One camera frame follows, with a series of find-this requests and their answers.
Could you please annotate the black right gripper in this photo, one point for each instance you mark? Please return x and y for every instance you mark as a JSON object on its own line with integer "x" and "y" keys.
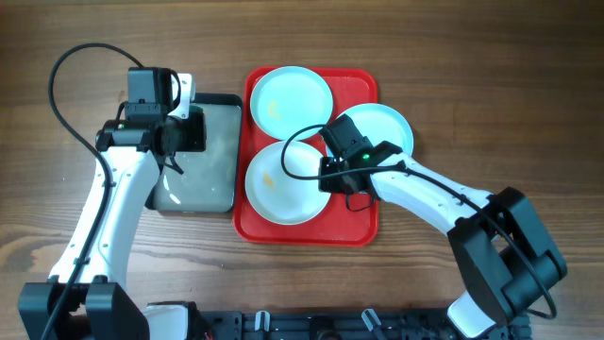
{"x": 327, "y": 185}

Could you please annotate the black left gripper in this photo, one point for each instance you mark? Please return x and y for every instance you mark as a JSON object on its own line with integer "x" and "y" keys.
{"x": 195, "y": 126}

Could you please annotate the light blue plate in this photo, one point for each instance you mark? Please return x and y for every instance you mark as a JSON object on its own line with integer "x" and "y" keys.
{"x": 379, "y": 123}

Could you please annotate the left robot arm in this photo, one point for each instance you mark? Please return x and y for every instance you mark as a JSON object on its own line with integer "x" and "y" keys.
{"x": 85, "y": 294}

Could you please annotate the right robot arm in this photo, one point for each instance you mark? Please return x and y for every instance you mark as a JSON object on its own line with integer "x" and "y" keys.
{"x": 506, "y": 257}

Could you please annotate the black water tray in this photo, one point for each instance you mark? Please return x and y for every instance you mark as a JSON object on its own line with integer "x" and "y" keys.
{"x": 207, "y": 184}

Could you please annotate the mint plate back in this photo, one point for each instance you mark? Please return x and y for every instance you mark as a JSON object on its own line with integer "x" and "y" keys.
{"x": 290, "y": 98}

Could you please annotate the black base frame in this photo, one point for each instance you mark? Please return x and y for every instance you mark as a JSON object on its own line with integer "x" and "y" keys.
{"x": 421, "y": 324}

